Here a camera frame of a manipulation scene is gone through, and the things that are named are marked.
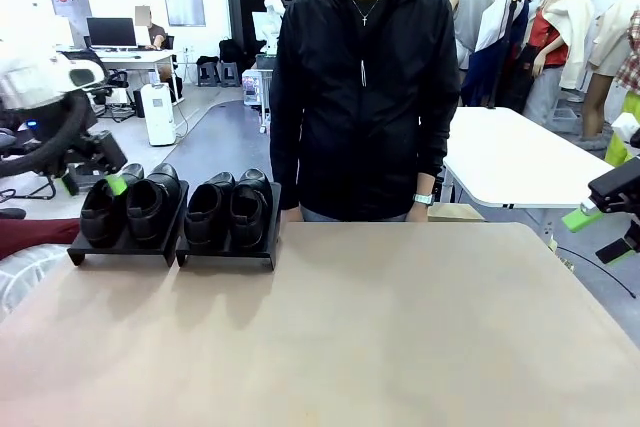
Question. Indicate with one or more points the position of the person's left forearm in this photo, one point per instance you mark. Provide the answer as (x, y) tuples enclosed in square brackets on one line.
[(432, 157)]

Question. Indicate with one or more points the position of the person in black jacket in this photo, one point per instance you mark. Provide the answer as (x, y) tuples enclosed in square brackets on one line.
[(360, 122)]

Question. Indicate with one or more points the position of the wall poster with red signs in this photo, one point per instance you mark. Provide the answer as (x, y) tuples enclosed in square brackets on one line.
[(70, 1)]

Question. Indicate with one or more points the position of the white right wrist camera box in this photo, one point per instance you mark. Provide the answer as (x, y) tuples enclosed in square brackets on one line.
[(625, 124)]

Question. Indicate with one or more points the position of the black backpack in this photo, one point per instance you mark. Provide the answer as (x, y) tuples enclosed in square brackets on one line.
[(230, 49)]

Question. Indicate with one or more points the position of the black low shoe stand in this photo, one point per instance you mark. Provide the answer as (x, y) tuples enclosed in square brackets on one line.
[(125, 253), (225, 256)]

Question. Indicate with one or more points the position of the black office chair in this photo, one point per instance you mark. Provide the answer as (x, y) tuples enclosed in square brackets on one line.
[(117, 84)]

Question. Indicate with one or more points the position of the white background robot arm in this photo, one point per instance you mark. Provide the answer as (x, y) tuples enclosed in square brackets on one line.
[(274, 12)]

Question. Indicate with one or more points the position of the white office desk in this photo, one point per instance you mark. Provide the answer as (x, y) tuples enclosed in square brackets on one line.
[(135, 58)]

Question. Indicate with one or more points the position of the neon yellow garment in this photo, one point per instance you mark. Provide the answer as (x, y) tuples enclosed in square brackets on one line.
[(632, 104)]

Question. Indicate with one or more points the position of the mannequin in white navy jacket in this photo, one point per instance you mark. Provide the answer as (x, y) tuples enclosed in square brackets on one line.
[(500, 22)]

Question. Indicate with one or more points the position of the seated person at desk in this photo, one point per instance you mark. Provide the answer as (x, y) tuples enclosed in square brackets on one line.
[(156, 34)]

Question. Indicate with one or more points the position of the small grey stool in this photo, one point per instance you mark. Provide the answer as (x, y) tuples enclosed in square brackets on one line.
[(229, 74), (207, 76)]

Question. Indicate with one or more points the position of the mannequin with bucket hat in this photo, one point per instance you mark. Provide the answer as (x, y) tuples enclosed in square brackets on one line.
[(615, 32)]

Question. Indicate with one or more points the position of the red cloth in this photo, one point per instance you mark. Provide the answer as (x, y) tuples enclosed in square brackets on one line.
[(35, 237)]

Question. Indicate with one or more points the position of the white plastic wrap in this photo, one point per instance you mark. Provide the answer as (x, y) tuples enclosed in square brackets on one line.
[(25, 272)]

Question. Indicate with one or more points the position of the lit computer tower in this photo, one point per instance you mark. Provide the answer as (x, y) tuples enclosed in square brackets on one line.
[(252, 89)]

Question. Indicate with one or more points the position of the white air purifier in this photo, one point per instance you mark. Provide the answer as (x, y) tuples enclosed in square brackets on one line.
[(159, 114)]

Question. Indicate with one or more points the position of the mannequin in grey tank top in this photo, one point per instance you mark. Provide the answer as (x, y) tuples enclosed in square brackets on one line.
[(472, 12)]

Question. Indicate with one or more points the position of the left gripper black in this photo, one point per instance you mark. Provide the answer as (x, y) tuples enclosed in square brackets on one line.
[(27, 129)]

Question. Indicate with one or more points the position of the black computer monitor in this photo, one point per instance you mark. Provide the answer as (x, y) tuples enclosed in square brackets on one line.
[(111, 32)]

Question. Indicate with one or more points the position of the white side table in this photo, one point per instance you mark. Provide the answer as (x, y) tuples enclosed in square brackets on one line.
[(500, 157)]

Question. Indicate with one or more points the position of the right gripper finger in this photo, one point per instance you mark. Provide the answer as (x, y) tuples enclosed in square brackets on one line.
[(620, 182), (620, 249)]

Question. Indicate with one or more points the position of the brown cardboard piece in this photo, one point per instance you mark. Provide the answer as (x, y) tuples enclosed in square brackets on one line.
[(457, 212)]

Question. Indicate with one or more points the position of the mannequin in cream jacket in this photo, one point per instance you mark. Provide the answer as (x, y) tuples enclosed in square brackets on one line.
[(575, 22)]

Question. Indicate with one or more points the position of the black leather buckle loafer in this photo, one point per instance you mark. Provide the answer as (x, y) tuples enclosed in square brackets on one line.
[(150, 212), (250, 217)]

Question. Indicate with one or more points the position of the person's right forearm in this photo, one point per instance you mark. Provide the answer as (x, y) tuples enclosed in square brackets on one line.
[(285, 167)]

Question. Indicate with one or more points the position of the person's left hand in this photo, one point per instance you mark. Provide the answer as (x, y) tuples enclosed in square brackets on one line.
[(418, 213)]

